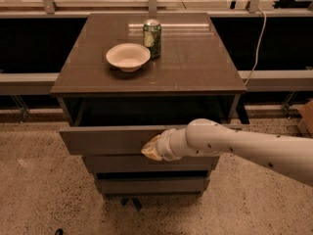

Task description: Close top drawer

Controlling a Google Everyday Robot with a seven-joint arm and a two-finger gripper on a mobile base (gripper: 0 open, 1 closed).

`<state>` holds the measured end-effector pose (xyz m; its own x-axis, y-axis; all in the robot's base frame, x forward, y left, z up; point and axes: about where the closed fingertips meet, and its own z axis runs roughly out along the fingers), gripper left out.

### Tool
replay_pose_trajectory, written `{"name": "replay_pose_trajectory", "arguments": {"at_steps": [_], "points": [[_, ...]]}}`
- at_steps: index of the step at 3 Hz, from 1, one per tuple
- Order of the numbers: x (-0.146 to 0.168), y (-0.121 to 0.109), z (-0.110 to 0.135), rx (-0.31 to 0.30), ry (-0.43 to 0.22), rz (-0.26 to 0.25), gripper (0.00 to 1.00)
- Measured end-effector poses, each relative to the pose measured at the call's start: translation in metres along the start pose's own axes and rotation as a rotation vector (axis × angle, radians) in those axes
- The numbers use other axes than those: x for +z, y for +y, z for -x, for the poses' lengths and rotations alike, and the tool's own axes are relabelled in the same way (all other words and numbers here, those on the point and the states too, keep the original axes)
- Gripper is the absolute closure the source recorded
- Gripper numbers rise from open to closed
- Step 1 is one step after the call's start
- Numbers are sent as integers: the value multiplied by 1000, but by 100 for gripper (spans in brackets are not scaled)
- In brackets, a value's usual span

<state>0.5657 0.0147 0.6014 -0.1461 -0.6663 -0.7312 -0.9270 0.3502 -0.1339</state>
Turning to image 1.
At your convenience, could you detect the grey top drawer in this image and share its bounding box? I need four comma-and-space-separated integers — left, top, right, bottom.
60, 125, 183, 156

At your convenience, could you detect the grey drawer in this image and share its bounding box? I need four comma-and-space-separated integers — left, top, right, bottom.
97, 177, 209, 195
83, 155, 219, 173
60, 125, 183, 156

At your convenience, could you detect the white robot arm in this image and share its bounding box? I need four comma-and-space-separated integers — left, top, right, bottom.
141, 118, 313, 186

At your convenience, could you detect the grey bottom drawer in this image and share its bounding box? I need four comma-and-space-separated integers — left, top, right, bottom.
97, 177, 209, 195

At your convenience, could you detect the grey middle drawer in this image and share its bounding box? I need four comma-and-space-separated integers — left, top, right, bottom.
83, 155, 219, 173

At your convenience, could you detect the dark grey drawer cabinet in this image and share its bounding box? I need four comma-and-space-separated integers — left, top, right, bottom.
52, 13, 242, 197

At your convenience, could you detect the white paper bowl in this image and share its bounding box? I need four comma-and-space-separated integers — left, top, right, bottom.
106, 43, 151, 72

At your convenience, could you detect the green soda can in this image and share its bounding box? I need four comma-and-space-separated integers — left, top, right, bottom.
143, 19, 161, 59

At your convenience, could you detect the cardboard box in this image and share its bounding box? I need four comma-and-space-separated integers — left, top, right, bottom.
299, 100, 313, 135

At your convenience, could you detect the white cable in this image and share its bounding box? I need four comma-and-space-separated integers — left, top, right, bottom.
244, 7, 268, 86

